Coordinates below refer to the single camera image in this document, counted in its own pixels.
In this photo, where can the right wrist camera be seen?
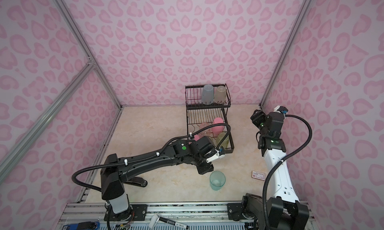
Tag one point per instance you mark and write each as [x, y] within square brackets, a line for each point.
[281, 109]

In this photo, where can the blue black tool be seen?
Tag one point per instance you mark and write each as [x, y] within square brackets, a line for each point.
[82, 226]

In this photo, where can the orange translucent cup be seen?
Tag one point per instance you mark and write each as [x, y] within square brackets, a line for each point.
[206, 132]

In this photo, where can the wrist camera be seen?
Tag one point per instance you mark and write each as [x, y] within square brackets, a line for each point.
[215, 154]
[281, 109]

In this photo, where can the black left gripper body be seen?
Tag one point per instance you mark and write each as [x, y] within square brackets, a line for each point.
[205, 167]

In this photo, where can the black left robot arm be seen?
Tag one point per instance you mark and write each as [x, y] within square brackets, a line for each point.
[119, 171]

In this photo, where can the black stapler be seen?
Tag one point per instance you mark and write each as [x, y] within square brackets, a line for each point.
[137, 181]

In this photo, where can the red white card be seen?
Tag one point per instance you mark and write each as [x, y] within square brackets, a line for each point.
[258, 175]

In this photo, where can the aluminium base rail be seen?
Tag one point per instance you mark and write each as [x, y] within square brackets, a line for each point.
[196, 215]

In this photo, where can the black marker pen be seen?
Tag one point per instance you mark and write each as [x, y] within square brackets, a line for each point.
[157, 218]

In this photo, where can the black wire dish rack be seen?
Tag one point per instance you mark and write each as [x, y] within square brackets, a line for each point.
[198, 113]

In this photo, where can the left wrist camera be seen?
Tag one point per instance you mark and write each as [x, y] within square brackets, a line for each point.
[215, 154]

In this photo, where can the teal cup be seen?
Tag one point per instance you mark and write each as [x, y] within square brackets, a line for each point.
[207, 96]
[217, 180]

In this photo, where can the pink cup front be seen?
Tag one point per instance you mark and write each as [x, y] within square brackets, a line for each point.
[196, 137]

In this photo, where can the yellow-green cup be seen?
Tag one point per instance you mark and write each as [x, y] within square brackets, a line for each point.
[220, 95]

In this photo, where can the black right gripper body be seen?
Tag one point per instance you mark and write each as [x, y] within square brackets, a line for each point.
[261, 119]

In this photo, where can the green cup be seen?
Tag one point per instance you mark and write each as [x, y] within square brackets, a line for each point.
[223, 140]

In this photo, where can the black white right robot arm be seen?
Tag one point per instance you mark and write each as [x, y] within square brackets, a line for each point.
[278, 208]

